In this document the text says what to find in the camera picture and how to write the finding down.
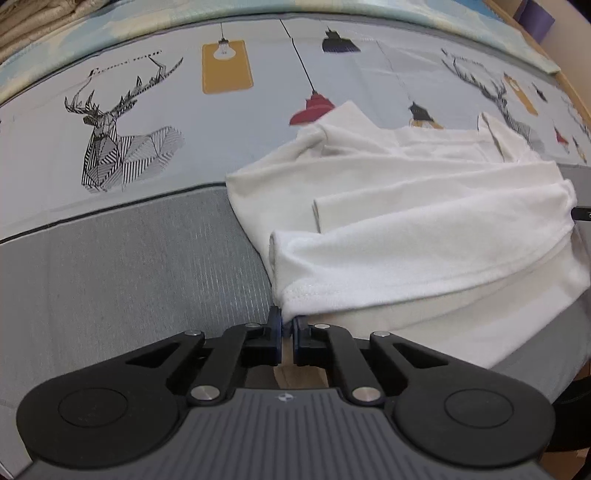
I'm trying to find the printed grey bed sheet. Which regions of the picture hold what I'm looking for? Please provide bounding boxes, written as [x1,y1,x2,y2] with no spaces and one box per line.
[0,11,591,462]

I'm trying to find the white t-shirt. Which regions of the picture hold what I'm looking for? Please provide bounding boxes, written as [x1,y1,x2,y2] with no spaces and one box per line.
[225,100,591,370]

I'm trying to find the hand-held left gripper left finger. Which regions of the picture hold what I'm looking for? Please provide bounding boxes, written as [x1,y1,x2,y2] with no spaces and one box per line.
[99,307,283,407]

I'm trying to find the light blue patterned blanket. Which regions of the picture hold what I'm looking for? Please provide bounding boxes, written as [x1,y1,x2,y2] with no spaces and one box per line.
[0,0,563,102]

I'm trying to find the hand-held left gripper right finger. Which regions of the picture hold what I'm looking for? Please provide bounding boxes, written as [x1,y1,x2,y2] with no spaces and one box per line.
[292,316,467,407]

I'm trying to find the cream folded blanket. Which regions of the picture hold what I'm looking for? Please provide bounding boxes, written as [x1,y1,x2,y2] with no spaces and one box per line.
[0,0,116,63]

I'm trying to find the purple box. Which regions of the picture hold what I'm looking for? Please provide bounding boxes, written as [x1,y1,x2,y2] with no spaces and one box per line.
[513,0,556,42]

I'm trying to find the wooden bed rail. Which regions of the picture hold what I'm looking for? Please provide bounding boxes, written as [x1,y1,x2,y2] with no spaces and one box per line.
[482,0,591,144]

